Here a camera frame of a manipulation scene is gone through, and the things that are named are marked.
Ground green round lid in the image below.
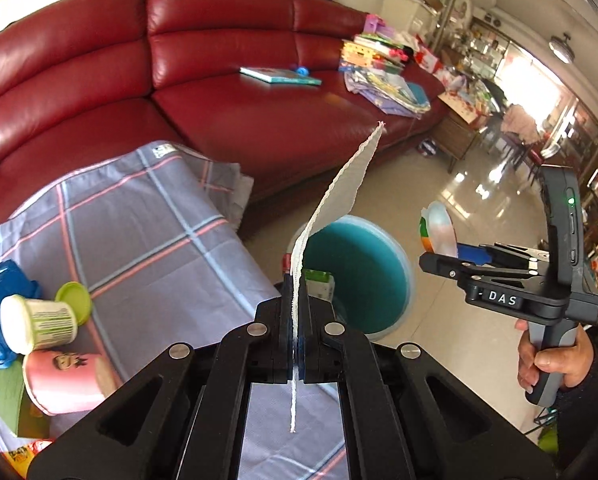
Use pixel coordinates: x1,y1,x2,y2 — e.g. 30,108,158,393
55,281,92,328

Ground round printed plastic lid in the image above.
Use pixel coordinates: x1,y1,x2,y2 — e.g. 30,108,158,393
419,201,458,256

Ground blue plastic tray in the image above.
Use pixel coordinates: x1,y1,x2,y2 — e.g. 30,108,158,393
0,260,42,366

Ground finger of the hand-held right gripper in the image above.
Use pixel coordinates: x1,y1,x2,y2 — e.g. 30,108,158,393
419,251,547,288
456,242,550,264

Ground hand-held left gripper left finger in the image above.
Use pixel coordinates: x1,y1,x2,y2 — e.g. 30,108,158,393
26,255,300,480

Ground pink paper cup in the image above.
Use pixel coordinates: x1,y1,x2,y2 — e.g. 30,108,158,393
22,349,122,416

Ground pink cloth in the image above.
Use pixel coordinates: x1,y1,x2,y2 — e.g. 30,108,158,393
501,105,540,143

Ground white green carton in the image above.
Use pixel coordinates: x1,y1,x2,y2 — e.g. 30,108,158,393
304,269,336,313

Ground wooden side table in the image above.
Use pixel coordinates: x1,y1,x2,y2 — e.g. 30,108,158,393
431,92,490,173

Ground white paper tissue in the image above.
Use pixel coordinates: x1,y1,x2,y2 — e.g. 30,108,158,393
288,121,386,433

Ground teal round bin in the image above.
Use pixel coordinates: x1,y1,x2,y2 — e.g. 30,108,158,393
291,215,412,336

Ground grey plaid cloth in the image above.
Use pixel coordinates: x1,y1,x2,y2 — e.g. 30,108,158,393
0,142,352,480

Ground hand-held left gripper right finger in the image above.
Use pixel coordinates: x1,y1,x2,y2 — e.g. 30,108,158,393
299,267,554,480

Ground colourful printed bag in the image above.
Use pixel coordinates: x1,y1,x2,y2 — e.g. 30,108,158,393
344,70,432,120

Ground person's right hand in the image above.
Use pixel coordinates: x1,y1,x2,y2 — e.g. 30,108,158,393
515,320,594,395

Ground orange snack packet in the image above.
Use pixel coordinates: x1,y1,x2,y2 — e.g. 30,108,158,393
2,437,55,478

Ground white cup with green label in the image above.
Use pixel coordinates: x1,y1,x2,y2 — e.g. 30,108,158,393
0,294,77,353

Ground thin teal book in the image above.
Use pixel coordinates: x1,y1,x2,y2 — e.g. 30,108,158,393
239,66,323,86

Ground stack of colourful books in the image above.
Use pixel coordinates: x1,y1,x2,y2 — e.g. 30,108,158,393
339,14,412,73

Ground ceiling lamp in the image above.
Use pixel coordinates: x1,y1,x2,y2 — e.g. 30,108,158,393
550,34,574,63

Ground white cabinet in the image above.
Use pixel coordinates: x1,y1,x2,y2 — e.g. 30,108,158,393
381,0,440,43

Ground red leather sofa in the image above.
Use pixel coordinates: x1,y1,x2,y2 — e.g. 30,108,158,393
0,0,447,241

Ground green clear snack packet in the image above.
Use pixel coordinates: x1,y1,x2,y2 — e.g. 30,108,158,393
0,367,35,438

